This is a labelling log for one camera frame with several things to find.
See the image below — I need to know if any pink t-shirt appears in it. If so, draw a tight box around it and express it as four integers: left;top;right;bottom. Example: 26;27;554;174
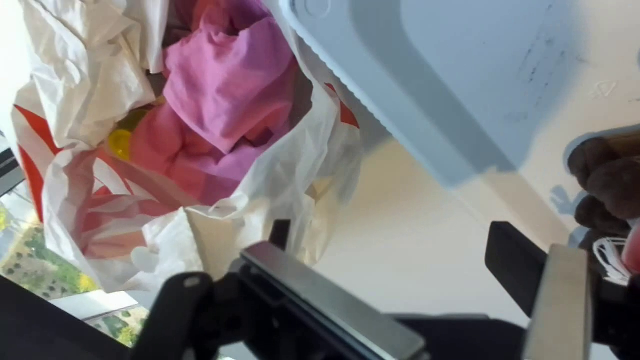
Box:
95;0;311;208

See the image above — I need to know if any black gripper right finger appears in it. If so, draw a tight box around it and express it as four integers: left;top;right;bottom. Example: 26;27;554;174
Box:
484;221;640;360

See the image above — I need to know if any white lidded storage box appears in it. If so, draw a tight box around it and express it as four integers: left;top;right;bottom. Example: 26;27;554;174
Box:
268;0;582;189

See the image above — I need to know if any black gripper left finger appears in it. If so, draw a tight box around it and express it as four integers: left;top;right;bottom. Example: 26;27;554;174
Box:
127;218;428;360

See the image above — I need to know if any white red plastic bag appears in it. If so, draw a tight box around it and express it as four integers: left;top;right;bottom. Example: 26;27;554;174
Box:
7;0;365;296

